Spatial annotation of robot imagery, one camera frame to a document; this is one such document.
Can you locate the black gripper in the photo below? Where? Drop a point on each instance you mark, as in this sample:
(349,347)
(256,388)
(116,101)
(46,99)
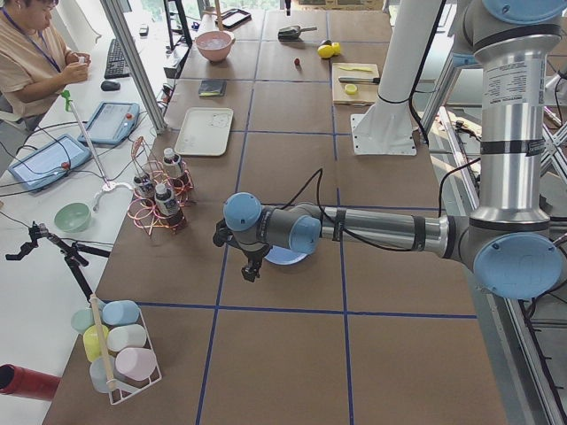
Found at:
(253,255)

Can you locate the blue round plate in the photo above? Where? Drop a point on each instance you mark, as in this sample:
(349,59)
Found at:
(284,257)

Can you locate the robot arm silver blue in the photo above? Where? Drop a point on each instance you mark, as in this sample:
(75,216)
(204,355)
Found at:
(505,241)

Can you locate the tea bottle front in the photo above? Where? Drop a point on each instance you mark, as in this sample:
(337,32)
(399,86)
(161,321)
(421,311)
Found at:
(169,208)

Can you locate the tea bottle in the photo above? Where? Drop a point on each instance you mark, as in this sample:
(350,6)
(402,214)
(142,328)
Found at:
(175,169)
(169,208)
(144,188)

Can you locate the tea bottle left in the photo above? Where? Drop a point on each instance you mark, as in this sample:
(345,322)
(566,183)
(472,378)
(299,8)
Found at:
(144,188)

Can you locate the tea bottle rear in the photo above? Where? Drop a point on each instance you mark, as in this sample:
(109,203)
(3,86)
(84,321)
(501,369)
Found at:
(175,169)

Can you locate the white cup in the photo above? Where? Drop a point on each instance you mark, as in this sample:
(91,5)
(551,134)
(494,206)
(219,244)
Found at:
(122,337)

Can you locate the pink cup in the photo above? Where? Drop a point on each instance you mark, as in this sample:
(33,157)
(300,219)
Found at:
(136,363)

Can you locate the cream bear tray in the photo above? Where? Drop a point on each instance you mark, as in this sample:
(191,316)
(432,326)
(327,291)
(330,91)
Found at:
(204,132)

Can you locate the white reacher stick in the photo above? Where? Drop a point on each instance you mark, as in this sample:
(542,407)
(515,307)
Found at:
(108,185)

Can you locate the yellow cup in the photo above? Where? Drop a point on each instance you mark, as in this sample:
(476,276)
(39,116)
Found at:
(91,344)

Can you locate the mint green cup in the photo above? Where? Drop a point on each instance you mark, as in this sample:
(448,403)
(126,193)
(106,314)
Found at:
(82,320)

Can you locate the light blue lower cup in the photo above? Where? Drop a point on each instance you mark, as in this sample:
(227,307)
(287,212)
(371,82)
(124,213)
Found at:
(98,376)

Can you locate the green bowl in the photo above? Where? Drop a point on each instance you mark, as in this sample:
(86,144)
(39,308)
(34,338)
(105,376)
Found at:
(73,218)

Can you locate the grey folded cloth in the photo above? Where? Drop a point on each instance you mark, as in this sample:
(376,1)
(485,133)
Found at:
(212,88)

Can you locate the wooden cutting board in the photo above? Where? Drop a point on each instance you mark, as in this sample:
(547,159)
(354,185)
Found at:
(367,93)

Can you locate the teach pendant far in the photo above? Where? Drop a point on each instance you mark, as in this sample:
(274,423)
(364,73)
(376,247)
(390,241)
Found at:
(112,122)

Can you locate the teach pendant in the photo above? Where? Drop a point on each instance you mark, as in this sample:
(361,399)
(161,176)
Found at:
(49,163)
(112,122)

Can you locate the lemon half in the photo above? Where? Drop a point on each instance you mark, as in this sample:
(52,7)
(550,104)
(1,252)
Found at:
(350,89)

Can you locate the yellow plastic knife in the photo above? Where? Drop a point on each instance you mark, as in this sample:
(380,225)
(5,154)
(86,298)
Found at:
(357,68)

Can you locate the teach pendant near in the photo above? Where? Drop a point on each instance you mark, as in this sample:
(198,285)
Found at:
(49,163)

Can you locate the pink bowl with ice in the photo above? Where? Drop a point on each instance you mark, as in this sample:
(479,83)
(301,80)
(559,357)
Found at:
(215,46)

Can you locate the yellow lemon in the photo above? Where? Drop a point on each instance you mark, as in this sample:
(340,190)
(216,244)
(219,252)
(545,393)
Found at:
(336,48)
(326,51)

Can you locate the black mouse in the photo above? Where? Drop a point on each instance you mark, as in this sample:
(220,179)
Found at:
(110,85)

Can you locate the steel scoop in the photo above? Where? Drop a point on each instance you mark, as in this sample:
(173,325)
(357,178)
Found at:
(292,33)

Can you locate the black keyboard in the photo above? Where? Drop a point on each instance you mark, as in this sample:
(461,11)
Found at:
(116,65)

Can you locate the red cylinder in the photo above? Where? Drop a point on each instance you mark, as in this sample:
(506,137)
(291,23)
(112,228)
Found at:
(27,383)

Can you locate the wooden stand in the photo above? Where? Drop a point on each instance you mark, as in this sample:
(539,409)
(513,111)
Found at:
(217,5)

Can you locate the seated person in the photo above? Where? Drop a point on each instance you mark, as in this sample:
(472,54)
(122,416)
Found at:
(36,63)

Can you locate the copper wire bottle rack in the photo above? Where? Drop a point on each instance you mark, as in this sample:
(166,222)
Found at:
(145,217)

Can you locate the white wire cup basket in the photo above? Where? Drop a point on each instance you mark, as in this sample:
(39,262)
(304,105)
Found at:
(122,388)

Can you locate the aluminium frame post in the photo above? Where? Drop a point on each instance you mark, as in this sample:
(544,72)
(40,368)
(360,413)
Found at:
(122,33)

